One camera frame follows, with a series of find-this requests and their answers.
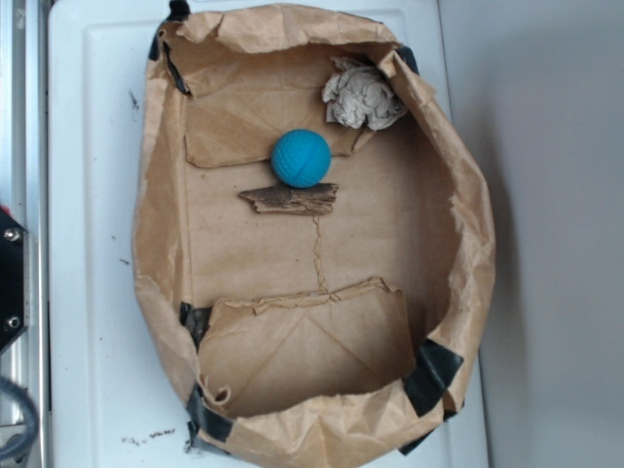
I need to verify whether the brown bark wood piece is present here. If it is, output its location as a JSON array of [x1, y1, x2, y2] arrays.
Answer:
[[239, 183, 339, 215]]

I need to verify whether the blue dimpled ball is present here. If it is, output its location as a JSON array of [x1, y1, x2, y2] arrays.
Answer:
[[271, 129, 332, 189]]

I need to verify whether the grey braided cable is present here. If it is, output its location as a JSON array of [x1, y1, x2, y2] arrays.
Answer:
[[0, 374, 40, 457]]

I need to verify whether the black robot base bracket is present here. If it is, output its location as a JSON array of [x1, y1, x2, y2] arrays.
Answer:
[[1, 205, 30, 354]]

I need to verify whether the crumpled beige paper wad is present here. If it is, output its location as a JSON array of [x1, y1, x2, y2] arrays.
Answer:
[[322, 57, 408, 132]]

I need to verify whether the aluminium frame rail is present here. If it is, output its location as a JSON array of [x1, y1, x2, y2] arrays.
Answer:
[[1, 1, 53, 467]]

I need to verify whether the white tray board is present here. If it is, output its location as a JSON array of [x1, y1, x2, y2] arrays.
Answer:
[[48, 1, 489, 467]]

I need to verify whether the brown paper bag tray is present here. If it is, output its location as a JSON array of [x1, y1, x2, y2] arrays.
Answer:
[[133, 1, 495, 467]]

